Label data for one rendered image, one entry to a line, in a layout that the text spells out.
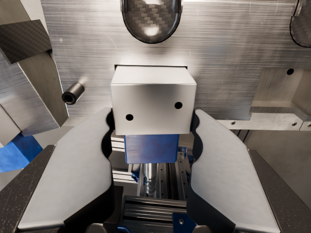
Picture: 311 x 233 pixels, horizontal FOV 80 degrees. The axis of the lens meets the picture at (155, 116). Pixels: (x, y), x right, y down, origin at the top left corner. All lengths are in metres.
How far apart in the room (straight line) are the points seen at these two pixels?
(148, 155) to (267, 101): 0.13
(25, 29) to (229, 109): 0.20
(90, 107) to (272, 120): 0.25
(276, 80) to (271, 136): 1.30
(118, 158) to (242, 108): 1.02
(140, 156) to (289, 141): 1.48
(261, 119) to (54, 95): 0.27
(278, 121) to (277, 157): 1.35
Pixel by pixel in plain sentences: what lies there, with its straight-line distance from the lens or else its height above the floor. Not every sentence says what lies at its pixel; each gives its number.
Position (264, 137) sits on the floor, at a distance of 1.48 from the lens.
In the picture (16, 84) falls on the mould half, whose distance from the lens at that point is 0.22.
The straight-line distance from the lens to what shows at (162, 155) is 0.15.
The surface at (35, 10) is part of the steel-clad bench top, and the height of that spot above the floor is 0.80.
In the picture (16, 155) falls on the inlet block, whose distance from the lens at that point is 0.26.
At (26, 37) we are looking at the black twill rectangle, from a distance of 0.23.
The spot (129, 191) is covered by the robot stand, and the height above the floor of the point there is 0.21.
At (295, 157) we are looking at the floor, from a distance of 1.73.
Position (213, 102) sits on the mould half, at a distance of 0.16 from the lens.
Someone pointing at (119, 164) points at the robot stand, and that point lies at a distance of 1.17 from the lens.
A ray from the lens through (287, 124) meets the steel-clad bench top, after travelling 0.33.
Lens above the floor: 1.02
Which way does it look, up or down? 60 degrees down
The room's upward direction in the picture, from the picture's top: 180 degrees clockwise
